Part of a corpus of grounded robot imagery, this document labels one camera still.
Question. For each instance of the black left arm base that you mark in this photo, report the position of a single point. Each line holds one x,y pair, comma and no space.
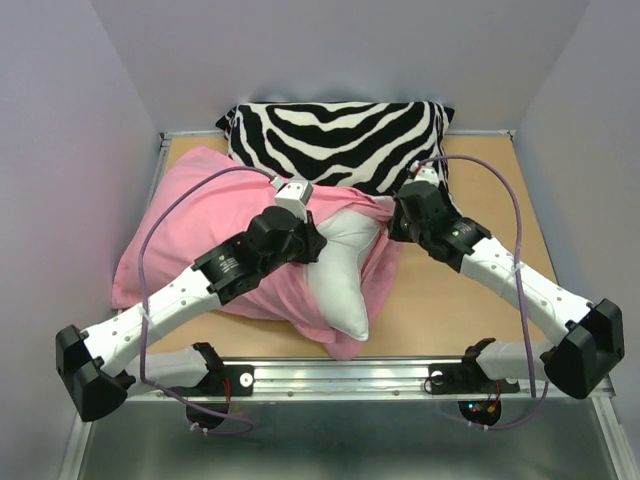
217,380

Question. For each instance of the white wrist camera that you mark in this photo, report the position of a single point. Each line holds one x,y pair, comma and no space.
294,196
426,174

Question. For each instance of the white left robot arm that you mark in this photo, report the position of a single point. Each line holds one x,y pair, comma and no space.
102,365

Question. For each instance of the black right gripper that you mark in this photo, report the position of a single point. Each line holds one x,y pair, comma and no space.
396,230

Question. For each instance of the aluminium table frame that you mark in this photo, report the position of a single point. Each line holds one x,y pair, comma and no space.
156,254

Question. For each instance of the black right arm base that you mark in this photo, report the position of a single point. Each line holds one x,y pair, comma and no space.
467,378

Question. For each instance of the white pillow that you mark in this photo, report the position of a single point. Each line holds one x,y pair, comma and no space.
335,279

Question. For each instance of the pink floral satin pillowcase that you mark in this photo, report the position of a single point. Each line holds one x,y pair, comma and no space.
222,203

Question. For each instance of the aluminium mounting rail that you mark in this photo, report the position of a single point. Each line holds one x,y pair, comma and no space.
292,379

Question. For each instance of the zebra print pillow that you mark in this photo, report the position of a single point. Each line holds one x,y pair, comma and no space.
364,145

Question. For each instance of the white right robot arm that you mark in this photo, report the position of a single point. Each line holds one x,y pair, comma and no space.
584,340

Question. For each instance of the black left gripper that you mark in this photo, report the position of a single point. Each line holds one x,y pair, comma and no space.
313,241

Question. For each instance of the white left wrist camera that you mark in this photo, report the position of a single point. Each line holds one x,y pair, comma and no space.
294,196

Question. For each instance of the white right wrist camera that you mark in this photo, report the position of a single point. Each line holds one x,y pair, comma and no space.
426,174

